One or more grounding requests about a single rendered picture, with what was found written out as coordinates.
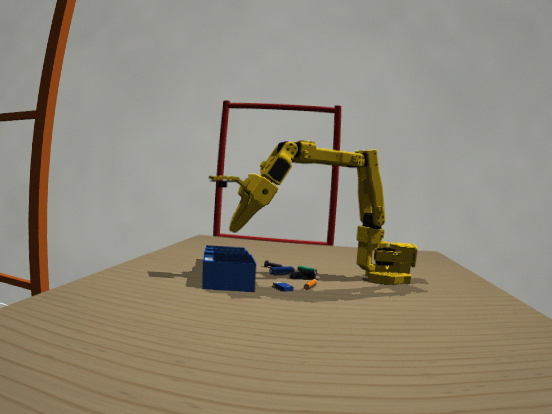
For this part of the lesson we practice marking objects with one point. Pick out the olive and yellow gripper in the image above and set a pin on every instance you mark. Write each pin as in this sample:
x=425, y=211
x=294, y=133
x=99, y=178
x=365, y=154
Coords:
x=259, y=190

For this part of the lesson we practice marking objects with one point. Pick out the dark grey bolt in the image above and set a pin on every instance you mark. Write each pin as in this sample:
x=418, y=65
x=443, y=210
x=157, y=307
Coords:
x=267, y=263

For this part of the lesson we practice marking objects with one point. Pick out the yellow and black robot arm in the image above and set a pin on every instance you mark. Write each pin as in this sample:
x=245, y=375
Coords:
x=398, y=255

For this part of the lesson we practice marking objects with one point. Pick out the blue usb stick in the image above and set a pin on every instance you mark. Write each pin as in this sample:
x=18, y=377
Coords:
x=283, y=286

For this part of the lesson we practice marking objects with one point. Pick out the blue bin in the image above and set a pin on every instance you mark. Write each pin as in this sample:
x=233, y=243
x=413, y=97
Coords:
x=229, y=272

